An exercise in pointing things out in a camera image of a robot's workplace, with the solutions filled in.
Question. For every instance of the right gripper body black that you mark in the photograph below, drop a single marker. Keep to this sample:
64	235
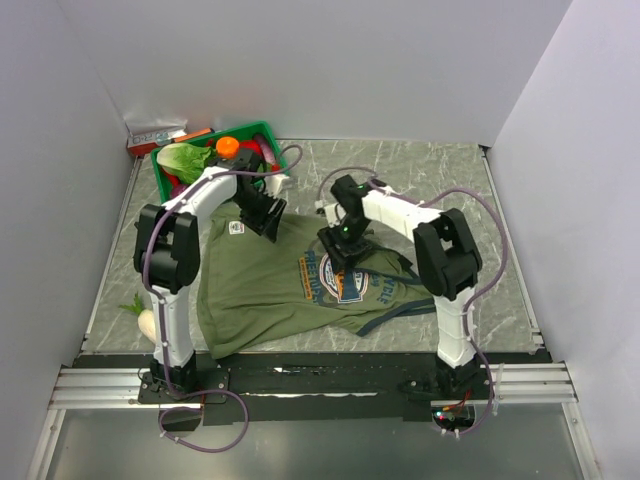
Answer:
348	235

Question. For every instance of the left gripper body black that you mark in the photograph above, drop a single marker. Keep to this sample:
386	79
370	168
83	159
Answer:
255	205

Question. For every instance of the olive green tank top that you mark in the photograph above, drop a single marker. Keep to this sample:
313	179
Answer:
254	291

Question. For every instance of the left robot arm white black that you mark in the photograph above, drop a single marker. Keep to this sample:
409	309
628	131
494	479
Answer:
167	253

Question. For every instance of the red toy pepper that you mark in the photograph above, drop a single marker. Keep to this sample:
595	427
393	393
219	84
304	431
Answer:
253	146

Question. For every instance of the orange toy fruit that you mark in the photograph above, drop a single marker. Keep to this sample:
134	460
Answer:
227	147

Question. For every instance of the purple toy eggplant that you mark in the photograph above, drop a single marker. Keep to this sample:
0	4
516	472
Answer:
267	151

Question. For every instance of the purple toy onion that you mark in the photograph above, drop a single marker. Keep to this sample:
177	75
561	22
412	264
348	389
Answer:
178	190

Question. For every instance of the toy lettuce head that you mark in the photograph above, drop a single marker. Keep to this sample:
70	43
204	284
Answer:
185	161

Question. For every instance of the green plastic tray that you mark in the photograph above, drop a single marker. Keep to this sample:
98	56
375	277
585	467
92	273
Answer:
208	138

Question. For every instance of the red white carton box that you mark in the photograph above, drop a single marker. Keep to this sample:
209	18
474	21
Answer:
142	140

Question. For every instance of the white toy radish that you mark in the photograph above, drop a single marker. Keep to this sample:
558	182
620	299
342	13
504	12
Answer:
145	317

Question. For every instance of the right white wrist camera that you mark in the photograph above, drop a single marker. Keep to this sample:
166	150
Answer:
332	212

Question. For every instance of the aluminium rail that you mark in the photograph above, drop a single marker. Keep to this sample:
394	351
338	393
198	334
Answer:
119	388

